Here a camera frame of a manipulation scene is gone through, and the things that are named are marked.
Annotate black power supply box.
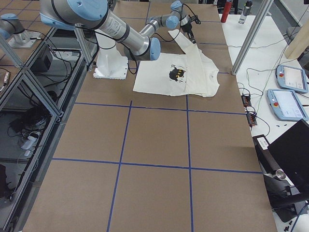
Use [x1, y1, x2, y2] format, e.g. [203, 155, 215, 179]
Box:
[30, 49, 53, 73]

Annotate clear grey-capped water bottle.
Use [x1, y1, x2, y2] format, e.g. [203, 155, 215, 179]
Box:
[239, 0, 253, 24]

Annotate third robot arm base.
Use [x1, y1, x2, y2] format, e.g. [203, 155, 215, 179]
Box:
[0, 13, 41, 49]

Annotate tangled floor cables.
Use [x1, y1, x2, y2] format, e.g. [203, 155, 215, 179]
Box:
[7, 106, 53, 158]

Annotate upper orange circuit board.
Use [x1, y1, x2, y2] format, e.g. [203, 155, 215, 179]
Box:
[241, 94, 252, 107]

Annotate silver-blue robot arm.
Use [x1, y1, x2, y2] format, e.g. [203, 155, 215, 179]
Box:
[122, 0, 200, 61]
[40, 0, 161, 61]

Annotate black laptop on stand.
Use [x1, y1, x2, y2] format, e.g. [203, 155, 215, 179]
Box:
[253, 119, 309, 222]

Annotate cream long-sleeve cat shirt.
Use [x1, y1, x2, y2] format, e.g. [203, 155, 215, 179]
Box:
[133, 29, 219, 97]

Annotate aluminium floor frame rail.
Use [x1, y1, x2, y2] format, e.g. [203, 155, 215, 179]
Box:
[0, 26, 102, 124]

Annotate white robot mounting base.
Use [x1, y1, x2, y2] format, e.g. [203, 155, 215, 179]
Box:
[93, 29, 128, 80]

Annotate aluminium frame post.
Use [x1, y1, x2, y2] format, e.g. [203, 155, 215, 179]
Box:
[231, 0, 274, 75]

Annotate red water bottle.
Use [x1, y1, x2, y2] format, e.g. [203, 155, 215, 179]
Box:
[221, 0, 233, 23]

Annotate orange circuit board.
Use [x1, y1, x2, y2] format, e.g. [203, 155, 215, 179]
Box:
[241, 94, 252, 107]
[246, 112, 257, 128]

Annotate lower orange circuit board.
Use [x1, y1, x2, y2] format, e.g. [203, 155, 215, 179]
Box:
[246, 112, 257, 128]

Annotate blue teach pendant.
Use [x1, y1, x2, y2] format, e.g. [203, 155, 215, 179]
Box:
[276, 65, 309, 94]
[267, 89, 309, 121]

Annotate lower blue teach pendant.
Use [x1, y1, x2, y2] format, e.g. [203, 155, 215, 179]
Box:
[267, 89, 309, 121]

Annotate upper blue teach pendant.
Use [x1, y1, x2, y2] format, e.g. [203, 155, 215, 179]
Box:
[276, 65, 309, 94]

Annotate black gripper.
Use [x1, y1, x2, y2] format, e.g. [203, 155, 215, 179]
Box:
[183, 22, 194, 37]

